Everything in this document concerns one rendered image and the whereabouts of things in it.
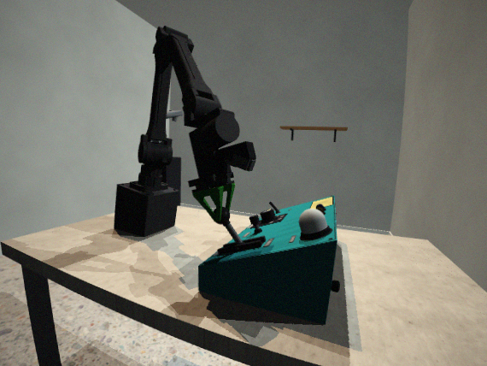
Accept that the teal control console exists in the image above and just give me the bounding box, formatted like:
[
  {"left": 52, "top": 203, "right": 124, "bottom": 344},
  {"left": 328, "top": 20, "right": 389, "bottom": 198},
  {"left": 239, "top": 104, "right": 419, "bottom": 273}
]
[{"left": 198, "top": 196, "right": 340, "bottom": 324}]

